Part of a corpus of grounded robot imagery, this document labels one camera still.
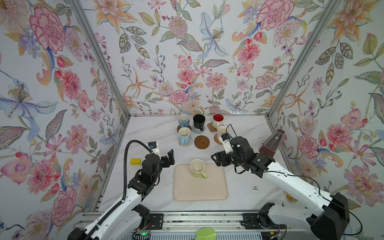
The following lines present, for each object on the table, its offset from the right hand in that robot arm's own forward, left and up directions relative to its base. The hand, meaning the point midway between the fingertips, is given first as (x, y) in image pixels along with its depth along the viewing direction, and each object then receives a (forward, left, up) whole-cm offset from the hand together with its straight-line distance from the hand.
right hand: (216, 153), depth 79 cm
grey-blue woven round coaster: (+28, +10, -16) cm, 34 cm away
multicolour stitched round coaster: (+16, +19, -17) cm, 30 cm away
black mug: (+32, +9, -10) cm, 35 cm away
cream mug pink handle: (+27, -8, -14) cm, 31 cm away
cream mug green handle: (-1, +10, -16) cm, 19 cm away
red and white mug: (+34, -4, -11) cm, 36 cm away
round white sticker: (-12, -23, -18) cm, 31 cm away
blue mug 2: (+31, +20, -8) cm, 37 cm away
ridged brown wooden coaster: (+19, +7, -17) cm, 26 cm away
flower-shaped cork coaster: (+33, 0, -18) cm, 37 cm away
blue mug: (+22, +19, -12) cm, 32 cm away
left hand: (+1, +25, 0) cm, 25 cm away
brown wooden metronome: (+12, -35, -10) cm, 39 cm away
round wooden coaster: (+32, +24, -17) cm, 43 cm away
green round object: (-34, +6, -17) cm, 38 cm away
